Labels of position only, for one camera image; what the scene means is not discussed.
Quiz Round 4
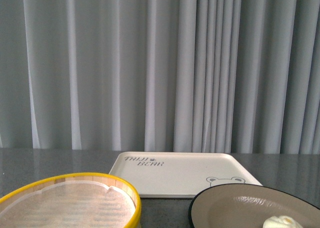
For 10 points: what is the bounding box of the beige plate black rim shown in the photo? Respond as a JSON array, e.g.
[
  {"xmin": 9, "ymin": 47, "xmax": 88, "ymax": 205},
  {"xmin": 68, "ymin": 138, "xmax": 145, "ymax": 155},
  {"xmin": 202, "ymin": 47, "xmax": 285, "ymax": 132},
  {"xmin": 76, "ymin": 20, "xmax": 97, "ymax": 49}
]
[{"xmin": 188, "ymin": 183, "xmax": 320, "ymax": 228}]

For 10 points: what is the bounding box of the white steamed bun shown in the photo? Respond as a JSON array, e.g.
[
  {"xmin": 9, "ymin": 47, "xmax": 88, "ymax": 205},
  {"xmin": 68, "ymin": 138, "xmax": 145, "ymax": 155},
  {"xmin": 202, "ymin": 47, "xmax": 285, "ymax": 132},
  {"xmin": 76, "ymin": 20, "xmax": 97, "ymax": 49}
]
[{"xmin": 262, "ymin": 215, "xmax": 303, "ymax": 228}]

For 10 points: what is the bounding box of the white bear tray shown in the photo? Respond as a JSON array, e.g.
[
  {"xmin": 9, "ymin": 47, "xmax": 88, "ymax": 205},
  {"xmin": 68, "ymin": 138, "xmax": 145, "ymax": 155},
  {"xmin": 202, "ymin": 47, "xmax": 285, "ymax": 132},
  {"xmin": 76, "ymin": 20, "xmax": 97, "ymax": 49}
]
[{"xmin": 109, "ymin": 151, "xmax": 260, "ymax": 199}]

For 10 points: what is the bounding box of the grey curtain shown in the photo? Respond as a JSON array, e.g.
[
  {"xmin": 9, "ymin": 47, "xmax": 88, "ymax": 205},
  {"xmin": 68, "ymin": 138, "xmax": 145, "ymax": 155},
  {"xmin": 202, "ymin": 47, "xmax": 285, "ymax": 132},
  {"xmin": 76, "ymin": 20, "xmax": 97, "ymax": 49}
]
[{"xmin": 0, "ymin": 0, "xmax": 320, "ymax": 154}]

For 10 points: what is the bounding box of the yellow rimmed bamboo steamer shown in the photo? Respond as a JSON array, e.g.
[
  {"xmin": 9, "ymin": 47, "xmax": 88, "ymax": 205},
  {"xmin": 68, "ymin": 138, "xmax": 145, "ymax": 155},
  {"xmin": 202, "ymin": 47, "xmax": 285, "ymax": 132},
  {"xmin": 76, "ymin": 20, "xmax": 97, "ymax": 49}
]
[{"xmin": 0, "ymin": 172, "xmax": 142, "ymax": 228}]

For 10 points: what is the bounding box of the white steamer liner cloth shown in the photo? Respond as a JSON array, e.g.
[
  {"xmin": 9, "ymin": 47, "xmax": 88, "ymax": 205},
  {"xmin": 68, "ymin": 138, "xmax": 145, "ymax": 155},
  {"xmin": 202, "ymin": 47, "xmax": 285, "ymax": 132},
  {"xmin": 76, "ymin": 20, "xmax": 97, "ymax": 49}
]
[{"xmin": 0, "ymin": 181, "xmax": 136, "ymax": 228}]

